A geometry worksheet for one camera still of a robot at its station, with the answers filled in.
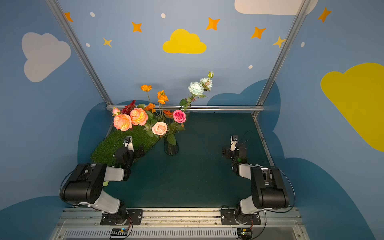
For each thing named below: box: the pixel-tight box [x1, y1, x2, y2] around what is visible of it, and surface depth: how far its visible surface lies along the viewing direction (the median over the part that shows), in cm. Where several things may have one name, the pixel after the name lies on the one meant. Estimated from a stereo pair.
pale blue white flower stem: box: [179, 71, 214, 112], surface depth 72 cm
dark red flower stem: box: [121, 99, 137, 116], surface depth 71 cm
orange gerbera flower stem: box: [163, 109, 174, 119], surface depth 82 cm
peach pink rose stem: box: [151, 121, 168, 138], surface depth 59 cm
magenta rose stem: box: [172, 109, 187, 133], surface depth 62 cm
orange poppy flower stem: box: [141, 84, 169, 122], surface depth 81 cm
